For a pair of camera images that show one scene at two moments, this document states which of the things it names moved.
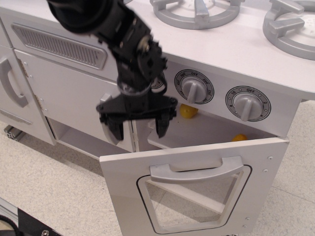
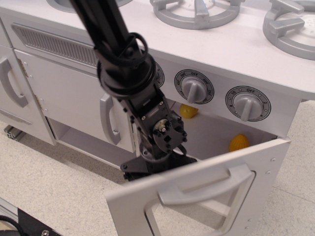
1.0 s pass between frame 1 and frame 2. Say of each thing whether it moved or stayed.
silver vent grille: stayed
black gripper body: moved
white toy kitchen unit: stayed
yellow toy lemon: stayed
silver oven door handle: moved
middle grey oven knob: stayed
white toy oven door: moved
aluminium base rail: stayed
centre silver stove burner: stayed
